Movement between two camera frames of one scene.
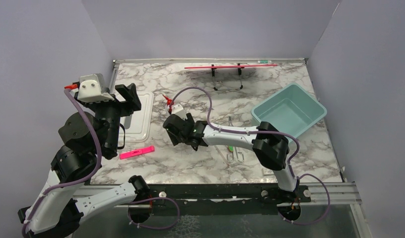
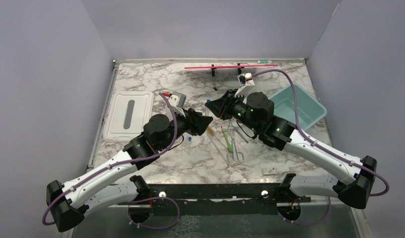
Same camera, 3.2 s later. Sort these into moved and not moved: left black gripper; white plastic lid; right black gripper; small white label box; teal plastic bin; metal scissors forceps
Moved: left black gripper; right black gripper
Not moved: teal plastic bin; metal scissors forceps; white plastic lid; small white label box
